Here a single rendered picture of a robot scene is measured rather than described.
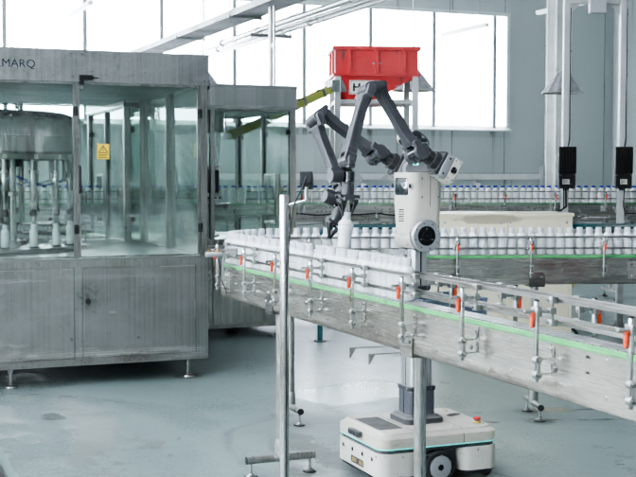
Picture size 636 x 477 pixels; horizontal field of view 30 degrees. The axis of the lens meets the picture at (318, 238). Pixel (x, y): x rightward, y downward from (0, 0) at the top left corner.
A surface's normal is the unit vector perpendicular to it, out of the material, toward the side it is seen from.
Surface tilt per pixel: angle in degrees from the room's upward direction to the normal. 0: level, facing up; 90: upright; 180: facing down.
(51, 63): 90
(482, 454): 90
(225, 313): 89
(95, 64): 90
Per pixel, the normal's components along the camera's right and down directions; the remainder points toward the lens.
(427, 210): 0.37, 0.23
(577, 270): 0.07, 0.05
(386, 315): -0.92, 0.02
